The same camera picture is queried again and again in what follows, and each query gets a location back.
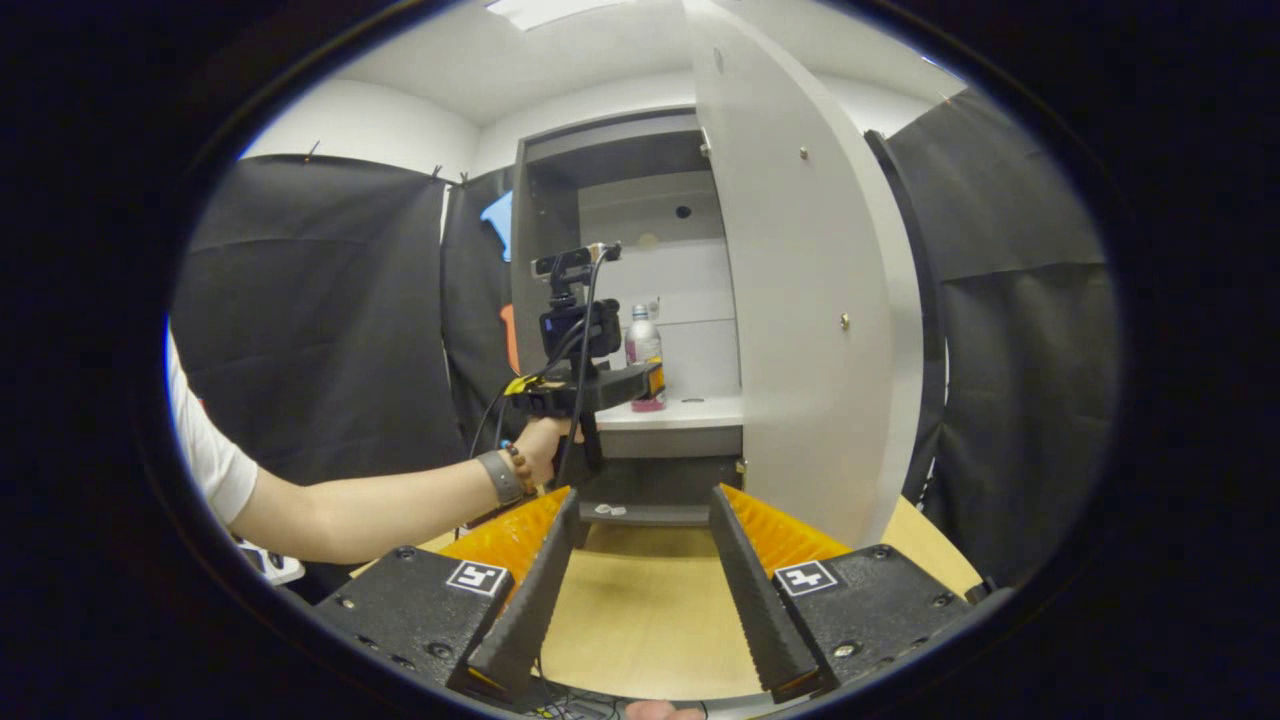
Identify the white shirt sleeve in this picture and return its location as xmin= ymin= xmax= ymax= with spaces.
xmin=165 ymin=330 xmax=259 ymax=526

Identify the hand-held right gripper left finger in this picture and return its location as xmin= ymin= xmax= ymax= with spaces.
xmin=310 ymin=487 xmax=586 ymax=701

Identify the black camera cable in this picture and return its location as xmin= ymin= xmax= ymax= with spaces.
xmin=470 ymin=250 xmax=611 ymax=461

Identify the long ceiling light panel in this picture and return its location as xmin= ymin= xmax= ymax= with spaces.
xmin=485 ymin=0 xmax=641 ymax=31

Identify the beige cabinet door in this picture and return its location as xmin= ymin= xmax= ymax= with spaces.
xmin=685 ymin=0 xmax=926 ymax=549

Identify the black backdrop cloth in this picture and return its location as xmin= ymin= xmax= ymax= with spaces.
xmin=170 ymin=88 xmax=1121 ymax=591

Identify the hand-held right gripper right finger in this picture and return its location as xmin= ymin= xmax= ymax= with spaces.
xmin=708 ymin=484 xmax=986 ymax=704

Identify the brown bead bracelet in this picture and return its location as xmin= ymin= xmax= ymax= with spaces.
xmin=500 ymin=440 xmax=536 ymax=496

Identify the grey cabinet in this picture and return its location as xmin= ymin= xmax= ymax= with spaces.
xmin=510 ymin=108 xmax=746 ymax=529

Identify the clear bottle pink label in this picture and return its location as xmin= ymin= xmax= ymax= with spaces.
xmin=624 ymin=303 xmax=667 ymax=413

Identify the grey wristband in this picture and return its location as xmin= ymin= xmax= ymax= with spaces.
xmin=476 ymin=450 xmax=525 ymax=506

